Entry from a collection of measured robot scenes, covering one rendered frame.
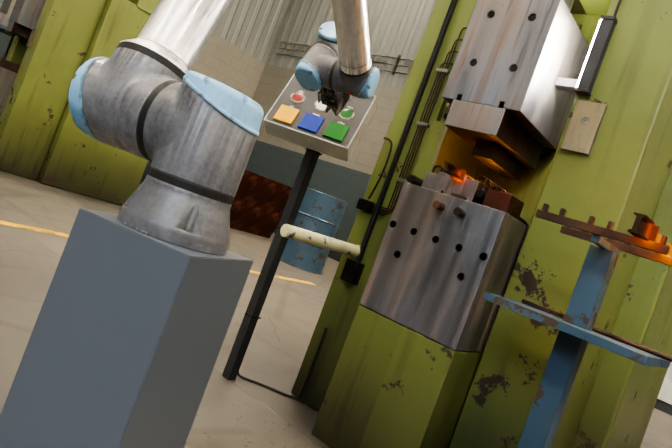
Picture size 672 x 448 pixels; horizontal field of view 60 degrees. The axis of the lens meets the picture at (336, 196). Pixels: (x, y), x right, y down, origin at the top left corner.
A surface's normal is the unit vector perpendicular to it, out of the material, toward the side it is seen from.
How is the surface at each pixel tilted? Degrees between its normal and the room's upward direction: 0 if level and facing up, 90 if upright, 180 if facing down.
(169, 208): 70
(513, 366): 90
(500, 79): 90
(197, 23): 83
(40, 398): 90
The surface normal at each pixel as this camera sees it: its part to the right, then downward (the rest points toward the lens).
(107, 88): -0.24, -0.29
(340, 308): -0.57, -0.23
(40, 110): 0.66, 0.22
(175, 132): -0.37, -0.09
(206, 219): 0.72, -0.11
